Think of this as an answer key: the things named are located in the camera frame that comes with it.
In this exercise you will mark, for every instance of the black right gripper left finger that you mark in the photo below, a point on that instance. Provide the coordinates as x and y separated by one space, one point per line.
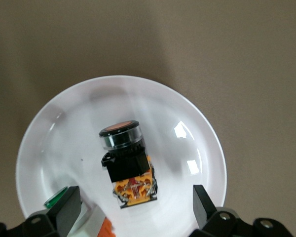
64 209

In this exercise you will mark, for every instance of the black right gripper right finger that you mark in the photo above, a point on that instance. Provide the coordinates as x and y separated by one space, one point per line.
204 209

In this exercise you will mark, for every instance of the green push-button switch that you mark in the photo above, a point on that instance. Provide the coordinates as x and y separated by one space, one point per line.
93 222

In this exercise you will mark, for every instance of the pink round plate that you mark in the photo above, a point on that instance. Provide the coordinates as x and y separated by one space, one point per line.
175 111

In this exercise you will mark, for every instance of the orange push-button switch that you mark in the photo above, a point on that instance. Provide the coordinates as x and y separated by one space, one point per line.
128 168

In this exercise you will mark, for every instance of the brown table cover mat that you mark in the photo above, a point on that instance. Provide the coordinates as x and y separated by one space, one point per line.
261 49

